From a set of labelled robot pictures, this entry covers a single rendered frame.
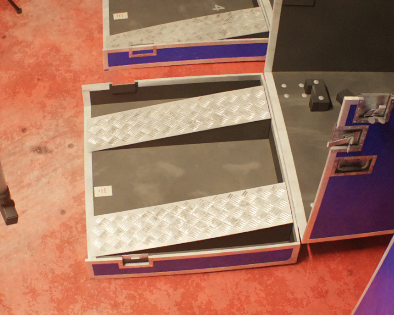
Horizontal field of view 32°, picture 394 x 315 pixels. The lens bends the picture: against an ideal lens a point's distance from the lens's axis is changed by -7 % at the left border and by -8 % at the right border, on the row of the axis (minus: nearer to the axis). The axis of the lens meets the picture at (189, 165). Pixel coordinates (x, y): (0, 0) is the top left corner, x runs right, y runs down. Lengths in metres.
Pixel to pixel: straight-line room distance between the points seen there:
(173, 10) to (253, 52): 0.52
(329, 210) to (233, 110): 0.75
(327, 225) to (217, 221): 0.43
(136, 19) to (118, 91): 0.59
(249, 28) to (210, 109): 0.54
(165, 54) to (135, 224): 0.91
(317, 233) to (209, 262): 0.42
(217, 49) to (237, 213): 0.92
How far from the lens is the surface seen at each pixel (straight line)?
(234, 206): 2.81
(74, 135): 3.20
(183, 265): 2.73
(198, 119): 3.09
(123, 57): 3.39
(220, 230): 2.77
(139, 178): 3.01
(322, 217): 2.60
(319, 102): 3.07
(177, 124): 3.09
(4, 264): 2.87
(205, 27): 3.50
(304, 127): 3.04
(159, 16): 3.69
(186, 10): 3.73
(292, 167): 2.90
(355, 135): 2.26
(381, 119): 2.17
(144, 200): 2.95
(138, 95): 3.25
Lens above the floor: 2.45
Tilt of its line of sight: 53 degrees down
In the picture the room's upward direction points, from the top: 4 degrees clockwise
